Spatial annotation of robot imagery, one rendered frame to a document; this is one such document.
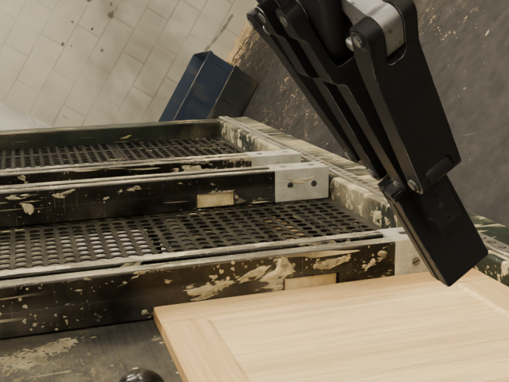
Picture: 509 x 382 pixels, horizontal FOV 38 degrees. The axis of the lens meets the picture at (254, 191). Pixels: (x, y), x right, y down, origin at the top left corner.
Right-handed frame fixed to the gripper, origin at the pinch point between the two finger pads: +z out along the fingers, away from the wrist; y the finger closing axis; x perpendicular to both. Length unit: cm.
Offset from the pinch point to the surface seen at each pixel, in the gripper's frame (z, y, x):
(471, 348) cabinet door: 40, -31, 8
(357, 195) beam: 52, -94, 23
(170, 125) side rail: 50, -200, 11
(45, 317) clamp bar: 15, -58, -30
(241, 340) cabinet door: 27, -43, -13
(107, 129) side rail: 38, -201, -7
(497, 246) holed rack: 49, -51, 25
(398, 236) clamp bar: 40, -57, 15
